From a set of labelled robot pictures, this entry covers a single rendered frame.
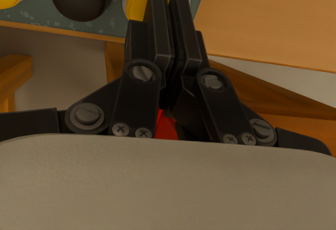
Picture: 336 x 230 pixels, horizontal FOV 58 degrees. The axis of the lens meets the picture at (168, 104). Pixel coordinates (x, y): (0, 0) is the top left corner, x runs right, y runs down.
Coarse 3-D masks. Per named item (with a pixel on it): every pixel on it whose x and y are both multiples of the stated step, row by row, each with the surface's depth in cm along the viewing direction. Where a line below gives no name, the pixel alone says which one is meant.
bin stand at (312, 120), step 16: (112, 48) 81; (112, 64) 53; (240, 80) 65; (256, 80) 62; (240, 96) 65; (256, 96) 58; (272, 96) 53; (288, 96) 49; (304, 96) 51; (256, 112) 32; (272, 112) 33; (288, 112) 34; (304, 112) 36; (320, 112) 37; (288, 128) 33; (304, 128) 34; (320, 128) 34
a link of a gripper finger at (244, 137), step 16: (208, 80) 10; (224, 80) 10; (208, 96) 9; (224, 96) 10; (208, 112) 9; (224, 112) 9; (240, 112) 9; (176, 128) 12; (208, 128) 9; (224, 128) 9; (240, 128) 9; (256, 144) 9
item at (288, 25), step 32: (224, 0) 18; (256, 0) 18; (288, 0) 19; (320, 0) 19; (64, 32) 17; (224, 32) 19; (256, 32) 19; (288, 32) 19; (320, 32) 20; (288, 64) 20; (320, 64) 21
